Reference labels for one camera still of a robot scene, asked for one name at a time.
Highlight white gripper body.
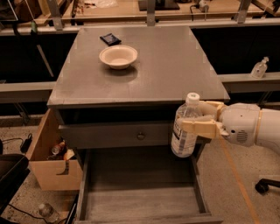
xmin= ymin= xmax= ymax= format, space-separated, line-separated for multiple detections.
xmin=219 ymin=103 xmax=260 ymax=146

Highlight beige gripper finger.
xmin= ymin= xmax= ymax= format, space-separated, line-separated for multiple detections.
xmin=199 ymin=101 xmax=226 ymax=117
xmin=178 ymin=119 xmax=229 ymax=139

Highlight clear plastic water bottle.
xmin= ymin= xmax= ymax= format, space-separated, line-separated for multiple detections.
xmin=171 ymin=93 xmax=202 ymax=158

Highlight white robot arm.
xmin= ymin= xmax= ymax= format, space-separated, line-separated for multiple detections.
xmin=178 ymin=101 xmax=280 ymax=153

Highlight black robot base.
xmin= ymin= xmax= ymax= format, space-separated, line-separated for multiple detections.
xmin=0 ymin=141 xmax=30 ymax=214

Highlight clear pump dispenser bottle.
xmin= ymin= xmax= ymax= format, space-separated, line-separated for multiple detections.
xmin=250 ymin=57 xmax=269 ymax=79

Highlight grey open middle drawer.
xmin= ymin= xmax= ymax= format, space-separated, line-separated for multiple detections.
xmin=74 ymin=146 xmax=223 ymax=224

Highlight grey top drawer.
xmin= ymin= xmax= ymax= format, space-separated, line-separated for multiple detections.
xmin=59 ymin=121 xmax=173 ymax=149

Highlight bottle in cardboard box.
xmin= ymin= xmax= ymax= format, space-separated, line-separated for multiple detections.
xmin=52 ymin=142 xmax=65 ymax=155

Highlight clear bottle on floor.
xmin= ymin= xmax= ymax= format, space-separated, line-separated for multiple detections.
xmin=38 ymin=203 xmax=60 ymax=223

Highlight black chair base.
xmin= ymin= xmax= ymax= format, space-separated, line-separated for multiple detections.
xmin=255 ymin=178 xmax=280 ymax=194

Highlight grey wooden cabinet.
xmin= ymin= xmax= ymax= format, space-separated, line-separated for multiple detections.
xmin=46 ymin=25 xmax=231 ymax=165

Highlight white paper bowl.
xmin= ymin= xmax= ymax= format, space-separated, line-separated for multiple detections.
xmin=99 ymin=45 xmax=138 ymax=70

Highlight dark blue snack packet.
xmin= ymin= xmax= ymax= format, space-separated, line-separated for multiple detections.
xmin=100 ymin=33 xmax=122 ymax=46

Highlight cardboard box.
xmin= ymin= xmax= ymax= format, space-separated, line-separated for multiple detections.
xmin=26 ymin=109 xmax=82 ymax=191

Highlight black power adapter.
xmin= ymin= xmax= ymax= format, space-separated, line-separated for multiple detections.
xmin=20 ymin=134 xmax=32 ymax=153

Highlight metal rail shelf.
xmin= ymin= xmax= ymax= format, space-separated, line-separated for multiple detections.
xmin=0 ymin=72 xmax=280 ymax=103

